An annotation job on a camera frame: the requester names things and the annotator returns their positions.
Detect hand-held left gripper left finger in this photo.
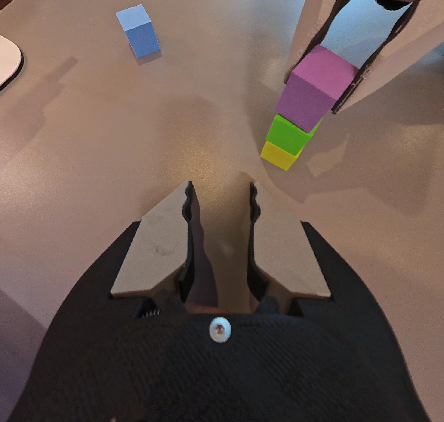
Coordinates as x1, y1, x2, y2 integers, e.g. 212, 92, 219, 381
110, 181, 195, 303

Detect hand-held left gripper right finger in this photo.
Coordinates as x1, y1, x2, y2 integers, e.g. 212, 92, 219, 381
247, 182, 332, 312

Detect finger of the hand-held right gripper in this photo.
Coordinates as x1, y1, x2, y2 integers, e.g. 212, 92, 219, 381
284, 0, 362, 84
331, 0, 444, 114

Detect purple foam cube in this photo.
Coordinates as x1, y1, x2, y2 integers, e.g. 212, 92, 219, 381
275, 44, 360, 134

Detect yellow foam cube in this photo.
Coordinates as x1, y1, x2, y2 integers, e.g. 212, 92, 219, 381
260, 141, 303, 171

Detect green foam cube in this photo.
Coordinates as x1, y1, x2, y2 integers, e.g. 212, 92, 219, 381
266, 113, 323, 157

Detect light blue foam cube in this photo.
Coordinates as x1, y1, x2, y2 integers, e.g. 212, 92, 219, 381
115, 4, 161, 59

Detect white document stand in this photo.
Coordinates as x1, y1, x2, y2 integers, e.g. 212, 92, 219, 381
0, 35, 24, 91

